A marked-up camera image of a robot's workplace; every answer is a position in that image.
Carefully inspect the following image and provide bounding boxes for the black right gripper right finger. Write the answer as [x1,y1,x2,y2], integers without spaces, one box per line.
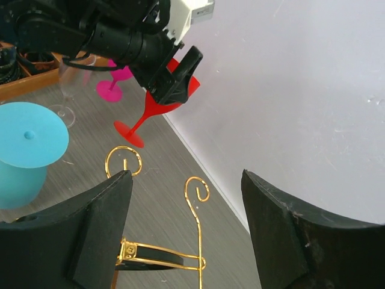
[241,170,384,288]

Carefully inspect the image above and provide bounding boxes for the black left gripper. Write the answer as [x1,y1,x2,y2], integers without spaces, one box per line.
[84,20,203,105]

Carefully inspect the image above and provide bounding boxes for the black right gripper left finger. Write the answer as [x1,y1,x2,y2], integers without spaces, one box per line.
[1,171,133,288]

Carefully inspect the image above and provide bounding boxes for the pink plastic wine glass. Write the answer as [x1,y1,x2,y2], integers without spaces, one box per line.
[96,66,133,102]

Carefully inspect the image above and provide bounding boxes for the red plastic wine glass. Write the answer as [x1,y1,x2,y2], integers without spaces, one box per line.
[114,58,200,148]

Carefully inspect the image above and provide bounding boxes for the clear champagne glass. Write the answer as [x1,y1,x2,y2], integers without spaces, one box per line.
[48,55,96,128]

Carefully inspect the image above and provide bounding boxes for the wooden compartment tray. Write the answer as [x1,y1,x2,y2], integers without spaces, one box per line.
[0,42,109,102]

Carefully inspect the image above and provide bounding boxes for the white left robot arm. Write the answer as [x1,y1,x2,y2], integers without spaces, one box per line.
[1,1,203,105]

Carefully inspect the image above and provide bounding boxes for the light blue left wine glass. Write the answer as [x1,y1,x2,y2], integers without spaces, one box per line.
[1,102,69,210]

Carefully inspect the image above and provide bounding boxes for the gold wire wine glass rack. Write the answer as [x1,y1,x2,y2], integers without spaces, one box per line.
[105,146,211,289]

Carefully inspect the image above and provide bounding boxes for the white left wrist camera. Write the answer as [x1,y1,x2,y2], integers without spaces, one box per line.
[166,0,215,46]

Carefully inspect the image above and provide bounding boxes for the coiled dark cord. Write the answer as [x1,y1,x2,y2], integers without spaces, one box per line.
[0,45,22,85]

